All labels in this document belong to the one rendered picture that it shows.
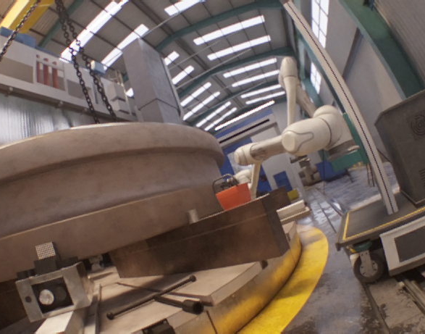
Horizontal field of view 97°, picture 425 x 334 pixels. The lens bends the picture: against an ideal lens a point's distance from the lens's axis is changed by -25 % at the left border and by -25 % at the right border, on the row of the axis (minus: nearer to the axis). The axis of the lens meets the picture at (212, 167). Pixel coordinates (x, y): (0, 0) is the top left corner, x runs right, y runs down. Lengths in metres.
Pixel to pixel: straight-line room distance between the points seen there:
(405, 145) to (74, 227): 1.93
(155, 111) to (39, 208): 5.14
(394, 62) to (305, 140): 9.28
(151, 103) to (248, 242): 5.58
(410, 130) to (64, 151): 2.07
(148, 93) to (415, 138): 6.31
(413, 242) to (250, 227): 0.94
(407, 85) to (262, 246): 9.14
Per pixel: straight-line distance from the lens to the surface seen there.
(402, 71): 10.24
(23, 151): 1.90
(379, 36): 10.63
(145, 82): 7.04
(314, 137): 1.17
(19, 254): 1.79
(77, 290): 1.35
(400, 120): 1.36
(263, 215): 1.50
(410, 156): 1.36
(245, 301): 1.57
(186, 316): 1.29
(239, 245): 1.66
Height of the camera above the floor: 0.71
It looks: 10 degrees up
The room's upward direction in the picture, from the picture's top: 21 degrees counter-clockwise
